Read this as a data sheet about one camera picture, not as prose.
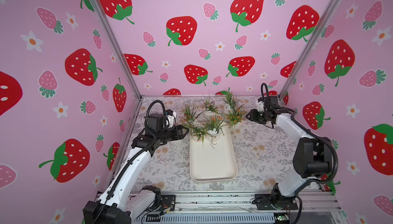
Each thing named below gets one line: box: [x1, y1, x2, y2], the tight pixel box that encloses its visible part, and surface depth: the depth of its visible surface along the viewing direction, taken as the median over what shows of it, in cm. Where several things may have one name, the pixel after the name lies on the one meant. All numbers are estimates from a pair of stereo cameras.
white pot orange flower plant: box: [203, 115, 228, 149], surface depth 93 cm
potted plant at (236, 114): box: [223, 87, 248, 128], surface depth 97 cm
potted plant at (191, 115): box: [180, 104, 205, 129], surface depth 96 cm
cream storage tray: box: [189, 121, 238, 183], surface depth 90 cm
